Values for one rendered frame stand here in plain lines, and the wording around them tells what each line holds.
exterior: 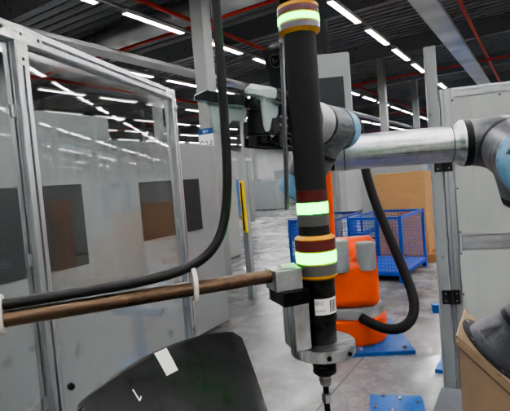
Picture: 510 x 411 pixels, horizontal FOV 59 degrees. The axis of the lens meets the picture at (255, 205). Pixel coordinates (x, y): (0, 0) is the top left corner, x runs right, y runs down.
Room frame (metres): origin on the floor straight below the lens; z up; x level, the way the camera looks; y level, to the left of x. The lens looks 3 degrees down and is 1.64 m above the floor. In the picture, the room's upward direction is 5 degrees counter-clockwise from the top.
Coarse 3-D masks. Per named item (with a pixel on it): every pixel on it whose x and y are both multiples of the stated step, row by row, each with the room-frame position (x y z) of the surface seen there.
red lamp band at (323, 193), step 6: (300, 192) 0.47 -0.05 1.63; (306, 192) 0.47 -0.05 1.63; (312, 192) 0.47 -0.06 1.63; (318, 192) 0.47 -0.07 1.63; (324, 192) 0.47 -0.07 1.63; (300, 198) 0.47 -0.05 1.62; (306, 198) 0.47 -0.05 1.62; (312, 198) 0.47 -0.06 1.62; (318, 198) 0.47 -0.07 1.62; (324, 198) 0.47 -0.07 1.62
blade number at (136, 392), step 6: (132, 384) 0.51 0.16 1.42; (138, 384) 0.51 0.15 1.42; (126, 390) 0.50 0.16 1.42; (132, 390) 0.51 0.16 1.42; (138, 390) 0.51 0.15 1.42; (144, 390) 0.51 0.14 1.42; (132, 396) 0.50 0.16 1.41; (138, 396) 0.50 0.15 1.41; (144, 396) 0.51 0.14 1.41; (132, 402) 0.50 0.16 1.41; (138, 402) 0.50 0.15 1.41; (144, 402) 0.50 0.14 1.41; (138, 408) 0.50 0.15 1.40
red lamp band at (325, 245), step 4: (324, 240) 0.46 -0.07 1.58; (328, 240) 0.46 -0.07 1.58; (332, 240) 0.47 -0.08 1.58; (296, 244) 0.48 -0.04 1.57; (300, 244) 0.47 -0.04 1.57; (304, 244) 0.47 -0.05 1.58; (308, 244) 0.46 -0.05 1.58; (312, 244) 0.46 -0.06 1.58; (316, 244) 0.46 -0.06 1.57; (320, 244) 0.46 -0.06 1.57; (324, 244) 0.46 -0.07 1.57; (328, 244) 0.46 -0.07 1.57; (332, 244) 0.47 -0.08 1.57; (296, 248) 0.48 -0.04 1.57; (300, 248) 0.47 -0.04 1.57; (304, 248) 0.47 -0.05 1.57; (308, 248) 0.46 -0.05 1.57; (312, 248) 0.46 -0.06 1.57; (316, 248) 0.46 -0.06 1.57; (320, 248) 0.46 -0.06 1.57; (324, 248) 0.46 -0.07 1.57; (328, 248) 0.46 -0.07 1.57; (332, 248) 0.47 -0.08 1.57
